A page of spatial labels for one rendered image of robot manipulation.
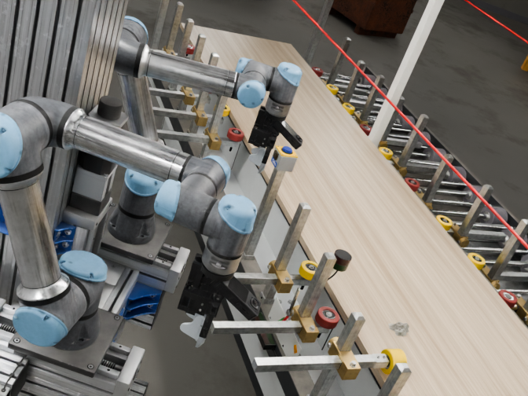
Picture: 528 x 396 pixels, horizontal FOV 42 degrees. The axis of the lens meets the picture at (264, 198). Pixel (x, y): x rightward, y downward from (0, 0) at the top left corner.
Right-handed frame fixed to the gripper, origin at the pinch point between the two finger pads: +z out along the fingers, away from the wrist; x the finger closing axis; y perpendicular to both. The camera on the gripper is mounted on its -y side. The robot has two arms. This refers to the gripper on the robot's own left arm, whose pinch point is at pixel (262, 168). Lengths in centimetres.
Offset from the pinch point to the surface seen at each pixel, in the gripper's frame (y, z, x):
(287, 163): -8.4, 12.8, -35.7
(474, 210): -100, 32, -92
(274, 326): -22, 46, 17
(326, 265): -30.4, 21.2, 8.4
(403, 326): -66, 40, 0
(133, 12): 174, 131, -474
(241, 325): -11, 46, 22
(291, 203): -17, 42, -58
